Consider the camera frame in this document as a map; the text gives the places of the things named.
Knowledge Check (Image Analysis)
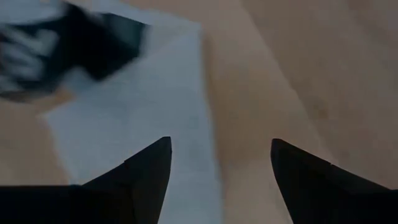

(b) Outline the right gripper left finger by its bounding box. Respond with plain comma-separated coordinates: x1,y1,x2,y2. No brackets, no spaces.
81,136,173,224

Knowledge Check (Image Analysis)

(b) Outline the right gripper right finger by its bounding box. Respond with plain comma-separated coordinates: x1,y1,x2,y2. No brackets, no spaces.
269,138,393,224

